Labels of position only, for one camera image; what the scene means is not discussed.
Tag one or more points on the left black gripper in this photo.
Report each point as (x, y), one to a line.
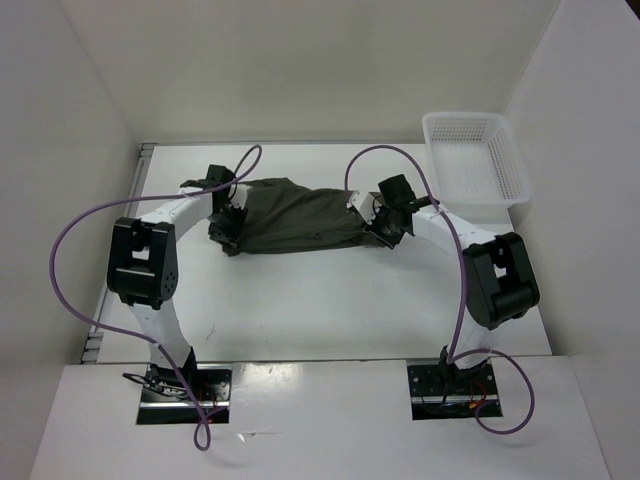
(231, 236)

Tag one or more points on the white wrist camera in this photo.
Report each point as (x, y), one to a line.
(239, 196)
(364, 203)

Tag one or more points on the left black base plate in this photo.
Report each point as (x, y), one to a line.
(164, 400)

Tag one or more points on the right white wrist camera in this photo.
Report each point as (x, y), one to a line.
(364, 203)

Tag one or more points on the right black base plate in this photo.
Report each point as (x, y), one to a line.
(433, 397)

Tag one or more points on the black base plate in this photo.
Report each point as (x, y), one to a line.
(433, 397)
(164, 400)

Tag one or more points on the white plastic basket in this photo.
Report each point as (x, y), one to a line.
(474, 160)

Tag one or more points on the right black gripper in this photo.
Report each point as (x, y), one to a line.
(391, 241)

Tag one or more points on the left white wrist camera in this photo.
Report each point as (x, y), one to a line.
(239, 196)

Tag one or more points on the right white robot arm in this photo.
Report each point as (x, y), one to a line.
(498, 283)

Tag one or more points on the olive green shorts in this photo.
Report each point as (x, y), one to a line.
(284, 217)

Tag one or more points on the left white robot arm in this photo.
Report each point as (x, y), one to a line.
(143, 265)

